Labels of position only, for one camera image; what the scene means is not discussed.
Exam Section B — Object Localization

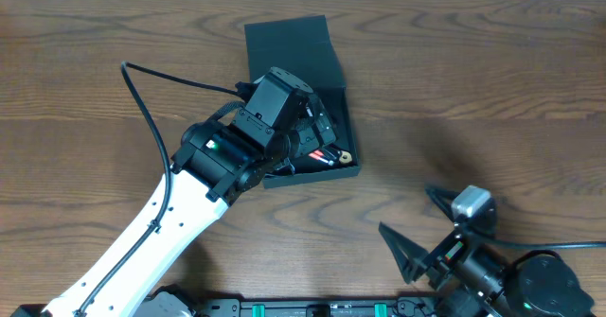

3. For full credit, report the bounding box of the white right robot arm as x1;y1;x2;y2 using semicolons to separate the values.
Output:
379;223;594;317

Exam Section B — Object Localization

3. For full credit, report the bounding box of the black box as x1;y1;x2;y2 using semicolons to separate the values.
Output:
244;15;361;188

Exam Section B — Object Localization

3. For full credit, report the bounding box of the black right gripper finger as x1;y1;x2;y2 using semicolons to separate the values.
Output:
424;185;459;221
378;222;429;284

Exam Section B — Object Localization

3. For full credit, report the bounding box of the black handled claw hammer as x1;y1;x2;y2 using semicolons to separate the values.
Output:
308;150;340;166

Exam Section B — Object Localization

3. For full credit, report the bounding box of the black mounting rail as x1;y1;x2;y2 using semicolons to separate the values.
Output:
146;286;441;317

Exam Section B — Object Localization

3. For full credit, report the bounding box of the orange scraper wooden handle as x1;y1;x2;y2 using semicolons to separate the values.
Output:
338;150;352;165

